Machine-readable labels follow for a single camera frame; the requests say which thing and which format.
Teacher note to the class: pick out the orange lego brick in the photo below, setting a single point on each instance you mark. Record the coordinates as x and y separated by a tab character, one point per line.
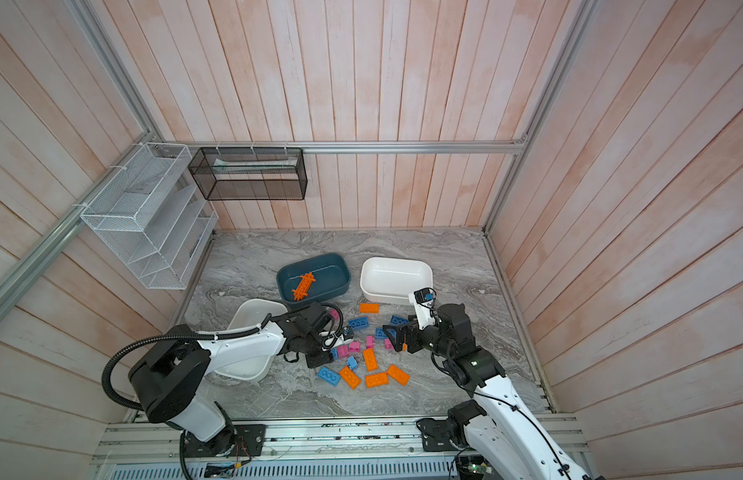
376	380
369	308
398	375
370	360
350	377

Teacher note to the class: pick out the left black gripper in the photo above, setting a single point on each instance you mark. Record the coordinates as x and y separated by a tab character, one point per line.
323	359

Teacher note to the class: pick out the orange lego brick centre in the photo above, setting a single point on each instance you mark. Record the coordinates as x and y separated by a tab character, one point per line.
370	360

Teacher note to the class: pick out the orange lego brick bottom left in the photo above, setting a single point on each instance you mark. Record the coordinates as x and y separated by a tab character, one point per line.
350	377

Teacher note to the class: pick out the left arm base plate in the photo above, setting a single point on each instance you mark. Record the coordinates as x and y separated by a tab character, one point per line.
245	441

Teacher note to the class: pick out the teal plastic bin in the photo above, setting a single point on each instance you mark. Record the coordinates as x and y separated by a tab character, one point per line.
318	279

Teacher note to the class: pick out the orange lego brick top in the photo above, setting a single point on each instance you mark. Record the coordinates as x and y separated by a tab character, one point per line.
369	308

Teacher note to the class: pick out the white bin back right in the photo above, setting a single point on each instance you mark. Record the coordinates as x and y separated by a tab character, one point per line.
391	280

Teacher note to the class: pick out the orange lego brick bottom right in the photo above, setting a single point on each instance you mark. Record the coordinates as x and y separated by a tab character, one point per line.
398	375

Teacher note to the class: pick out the black mesh basket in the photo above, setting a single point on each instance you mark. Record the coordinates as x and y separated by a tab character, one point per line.
250	173

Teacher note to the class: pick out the aluminium front rail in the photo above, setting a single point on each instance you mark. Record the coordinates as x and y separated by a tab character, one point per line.
285	439

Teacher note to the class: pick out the white bin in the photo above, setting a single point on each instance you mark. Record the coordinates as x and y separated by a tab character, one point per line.
391	280
250	358

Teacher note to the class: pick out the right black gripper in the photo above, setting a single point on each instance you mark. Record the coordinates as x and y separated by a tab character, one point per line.
402	332

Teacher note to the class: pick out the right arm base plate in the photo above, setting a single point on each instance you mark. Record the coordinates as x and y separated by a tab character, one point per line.
440	435

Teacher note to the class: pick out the white bin left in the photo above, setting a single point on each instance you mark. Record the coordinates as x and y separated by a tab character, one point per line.
250	358

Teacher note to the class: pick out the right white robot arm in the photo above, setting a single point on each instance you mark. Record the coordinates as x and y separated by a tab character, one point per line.
495	422

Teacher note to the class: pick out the orange lego brick bottom middle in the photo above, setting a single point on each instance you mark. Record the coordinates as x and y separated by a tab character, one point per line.
376	380

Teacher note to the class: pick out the white wire mesh shelf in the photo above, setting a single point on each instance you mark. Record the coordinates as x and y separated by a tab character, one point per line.
157	228

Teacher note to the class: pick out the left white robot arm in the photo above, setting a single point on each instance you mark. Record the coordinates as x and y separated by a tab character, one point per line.
167	378

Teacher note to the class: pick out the blue lego brick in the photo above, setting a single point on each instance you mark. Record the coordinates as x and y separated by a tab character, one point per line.
359	324
329	376
384	334
398	321

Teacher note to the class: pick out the long orange lego stack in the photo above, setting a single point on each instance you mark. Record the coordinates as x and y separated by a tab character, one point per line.
302	291

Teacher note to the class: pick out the small blue lego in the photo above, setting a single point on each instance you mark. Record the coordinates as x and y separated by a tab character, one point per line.
352	362

